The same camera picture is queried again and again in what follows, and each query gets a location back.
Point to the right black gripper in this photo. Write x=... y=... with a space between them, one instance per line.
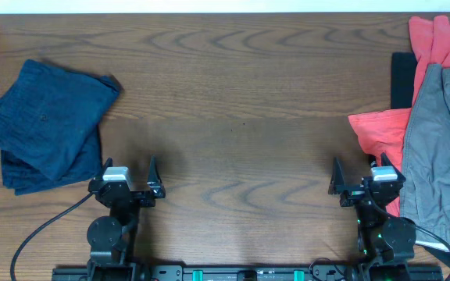
x=337 y=185

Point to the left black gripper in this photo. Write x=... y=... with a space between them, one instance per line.
x=154 y=190

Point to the grey cargo shorts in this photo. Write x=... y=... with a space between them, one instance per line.
x=425 y=196

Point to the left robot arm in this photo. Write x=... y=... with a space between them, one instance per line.
x=112 y=237

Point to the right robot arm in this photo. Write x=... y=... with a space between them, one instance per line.
x=386 y=241

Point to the folded navy blue shorts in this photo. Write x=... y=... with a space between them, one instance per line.
x=49 y=127

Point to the black garment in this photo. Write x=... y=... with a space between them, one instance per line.
x=403 y=69

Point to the red orange shirt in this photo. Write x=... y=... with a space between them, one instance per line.
x=379 y=132

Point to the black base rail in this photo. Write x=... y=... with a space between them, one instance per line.
x=179 y=273

